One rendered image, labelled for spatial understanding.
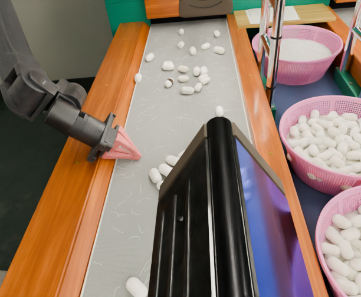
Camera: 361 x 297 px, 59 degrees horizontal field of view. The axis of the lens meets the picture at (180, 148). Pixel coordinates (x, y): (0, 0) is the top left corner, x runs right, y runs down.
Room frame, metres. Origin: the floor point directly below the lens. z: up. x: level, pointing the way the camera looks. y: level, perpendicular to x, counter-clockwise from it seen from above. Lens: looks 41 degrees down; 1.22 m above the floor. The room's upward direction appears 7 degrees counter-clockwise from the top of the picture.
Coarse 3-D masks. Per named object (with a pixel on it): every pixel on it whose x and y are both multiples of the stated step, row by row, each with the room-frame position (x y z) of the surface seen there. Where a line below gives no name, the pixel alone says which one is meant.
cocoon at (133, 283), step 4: (128, 280) 0.24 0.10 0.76; (132, 280) 0.23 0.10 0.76; (136, 280) 0.23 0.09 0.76; (128, 284) 0.23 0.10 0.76; (132, 284) 0.23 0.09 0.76; (136, 284) 0.23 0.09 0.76; (140, 284) 0.23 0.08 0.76; (128, 288) 0.23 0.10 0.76; (132, 288) 0.22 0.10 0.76; (136, 288) 0.22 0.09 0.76; (140, 288) 0.22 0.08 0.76; (144, 288) 0.22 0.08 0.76; (132, 292) 0.22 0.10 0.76; (136, 292) 0.22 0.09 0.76; (140, 292) 0.22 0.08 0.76; (144, 292) 0.22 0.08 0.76; (136, 296) 0.21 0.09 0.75; (140, 296) 0.21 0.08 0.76; (144, 296) 0.21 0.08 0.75
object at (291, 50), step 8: (288, 40) 1.03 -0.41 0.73; (296, 40) 1.02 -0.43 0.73; (304, 40) 1.02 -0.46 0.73; (280, 48) 0.98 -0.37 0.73; (288, 48) 0.96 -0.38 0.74; (296, 48) 0.97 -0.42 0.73; (304, 48) 0.94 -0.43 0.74; (312, 48) 0.94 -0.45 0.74; (320, 48) 0.95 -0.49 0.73; (328, 48) 0.93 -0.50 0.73; (280, 56) 0.92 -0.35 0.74; (288, 56) 0.92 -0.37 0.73; (296, 56) 0.90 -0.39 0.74; (304, 56) 0.90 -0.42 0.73; (312, 56) 0.89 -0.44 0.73; (320, 56) 0.88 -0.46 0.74; (328, 56) 0.88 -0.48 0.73
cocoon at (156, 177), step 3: (153, 168) 0.47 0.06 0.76; (150, 171) 0.46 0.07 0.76; (153, 171) 0.46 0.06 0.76; (156, 171) 0.46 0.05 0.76; (150, 174) 0.45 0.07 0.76; (153, 174) 0.45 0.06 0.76; (156, 174) 0.45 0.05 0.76; (159, 174) 0.45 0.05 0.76; (150, 177) 0.45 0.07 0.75; (153, 177) 0.44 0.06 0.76; (156, 177) 0.44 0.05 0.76; (159, 177) 0.44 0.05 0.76; (153, 180) 0.44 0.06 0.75; (156, 180) 0.44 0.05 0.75; (159, 180) 0.44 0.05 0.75
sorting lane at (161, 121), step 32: (160, 32) 1.21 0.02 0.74; (192, 32) 1.18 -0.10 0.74; (224, 32) 1.14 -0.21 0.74; (160, 64) 0.95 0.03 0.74; (192, 64) 0.93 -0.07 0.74; (224, 64) 0.90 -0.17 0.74; (160, 96) 0.76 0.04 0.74; (192, 96) 0.74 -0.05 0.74; (224, 96) 0.73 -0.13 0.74; (128, 128) 0.64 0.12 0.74; (160, 128) 0.62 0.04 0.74; (192, 128) 0.60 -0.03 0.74; (128, 160) 0.52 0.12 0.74; (160, 160) 0.51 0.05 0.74; (128, 192) 0.43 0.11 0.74; (128, 224) 0.35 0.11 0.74; (96, 256) 0.30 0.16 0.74; (128, 256) 0.29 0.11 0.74; (96, 288) 0.24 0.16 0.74
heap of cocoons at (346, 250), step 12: (336, 216) 0.31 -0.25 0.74; (348, 216) 0.32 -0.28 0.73; (360, 216) 0.31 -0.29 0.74; (336, 228) 0.30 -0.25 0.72; (348, 228) 0.29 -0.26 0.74; (360, 228) 0.30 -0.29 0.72; (324, 240) 0.28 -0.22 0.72; (336, 240) 0.27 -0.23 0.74; (348, 240) 0.27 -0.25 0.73; (360, 240) 0.27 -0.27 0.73; (324, 252) 0.25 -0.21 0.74; (336, 252) 0.25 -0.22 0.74; (348, 252) 0.25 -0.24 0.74; (360, 252) 0.25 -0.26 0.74; (336, 264) 0.23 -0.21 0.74; (348, 264) 0.23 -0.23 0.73; (360, 264) 0.22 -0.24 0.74; (336, 276) 0.22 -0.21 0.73; (348, 276) 0.22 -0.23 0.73; (360, 276) 0.21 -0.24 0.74; (348, 288) 0.19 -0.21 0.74; (360, 288) 0.19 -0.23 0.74
